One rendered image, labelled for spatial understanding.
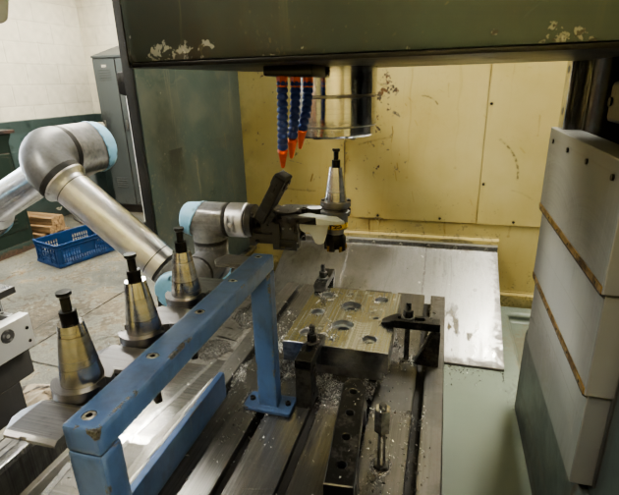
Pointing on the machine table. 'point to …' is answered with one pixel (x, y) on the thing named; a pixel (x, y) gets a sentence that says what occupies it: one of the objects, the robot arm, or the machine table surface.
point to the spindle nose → (343, 103)
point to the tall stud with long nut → (381, 434)
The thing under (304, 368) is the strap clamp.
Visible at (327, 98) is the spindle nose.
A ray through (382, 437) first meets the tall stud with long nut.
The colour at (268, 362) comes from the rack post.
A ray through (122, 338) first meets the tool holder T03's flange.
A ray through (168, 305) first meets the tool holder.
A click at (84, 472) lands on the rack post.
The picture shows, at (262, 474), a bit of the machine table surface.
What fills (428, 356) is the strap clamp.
